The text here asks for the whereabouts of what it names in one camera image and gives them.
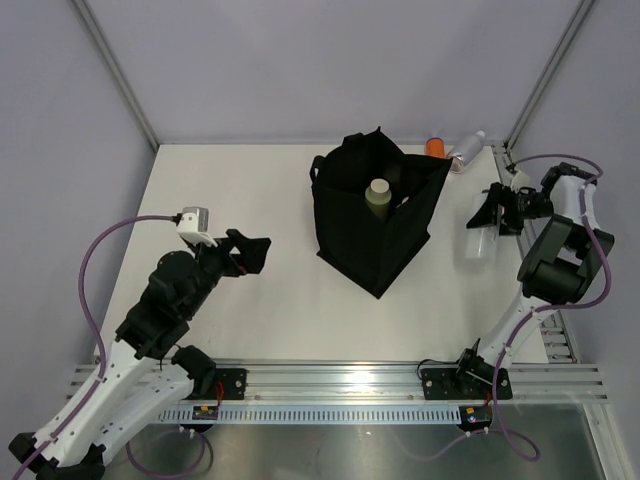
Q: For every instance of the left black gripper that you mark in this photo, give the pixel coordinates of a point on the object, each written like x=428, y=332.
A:
x=250, y=258

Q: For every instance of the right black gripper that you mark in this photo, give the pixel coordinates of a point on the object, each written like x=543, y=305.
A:
x=487, y=214

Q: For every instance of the white bottle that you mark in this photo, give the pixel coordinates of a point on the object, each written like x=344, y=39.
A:
x=481, y=243

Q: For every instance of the orange bottle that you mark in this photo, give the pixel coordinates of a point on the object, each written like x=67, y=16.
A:
x=435, y=147

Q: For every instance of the green bottle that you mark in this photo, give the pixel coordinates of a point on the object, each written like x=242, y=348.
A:
x=378, y=197
x=402, y=202

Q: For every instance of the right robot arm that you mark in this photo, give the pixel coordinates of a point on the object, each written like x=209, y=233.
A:
x=554, y=275

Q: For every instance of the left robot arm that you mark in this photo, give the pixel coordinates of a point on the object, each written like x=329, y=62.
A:
x=104, y=414

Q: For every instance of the black canvas bag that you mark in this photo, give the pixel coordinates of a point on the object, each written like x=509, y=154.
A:
x=368, y=251

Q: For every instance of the clear silver bottle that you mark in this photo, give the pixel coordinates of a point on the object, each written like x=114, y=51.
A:
x=465, y=151

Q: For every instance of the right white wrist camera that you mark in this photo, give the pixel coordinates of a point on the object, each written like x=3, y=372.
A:
x=518, y=179

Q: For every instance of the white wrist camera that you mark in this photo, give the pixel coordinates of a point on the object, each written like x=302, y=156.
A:
x=192, y=227
x=518, y=179

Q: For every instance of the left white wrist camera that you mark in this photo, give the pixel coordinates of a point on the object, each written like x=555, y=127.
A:
x=192, y=227

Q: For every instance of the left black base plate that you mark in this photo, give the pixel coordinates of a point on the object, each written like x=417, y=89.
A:
x=229, y=384

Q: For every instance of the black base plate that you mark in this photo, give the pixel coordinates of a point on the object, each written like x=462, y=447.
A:
x=448, y=383
x=229, y=384

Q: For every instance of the aluminium rail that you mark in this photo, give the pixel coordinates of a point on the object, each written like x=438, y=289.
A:
x=398, y=383

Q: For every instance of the white slotted cable duct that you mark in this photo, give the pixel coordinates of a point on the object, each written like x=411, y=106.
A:
x=311, y=415

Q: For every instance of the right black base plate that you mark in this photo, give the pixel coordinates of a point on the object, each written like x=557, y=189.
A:
x=448, y=383

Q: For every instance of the right aluminium frame post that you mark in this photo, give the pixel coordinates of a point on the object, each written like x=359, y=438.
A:
x=560, y=52

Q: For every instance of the aluminium frame post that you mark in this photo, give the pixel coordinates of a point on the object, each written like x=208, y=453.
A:
x=99, y=41
x=560, y=52

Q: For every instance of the left aluminium frame post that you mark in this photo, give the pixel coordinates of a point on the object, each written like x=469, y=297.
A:
x=99, y=41

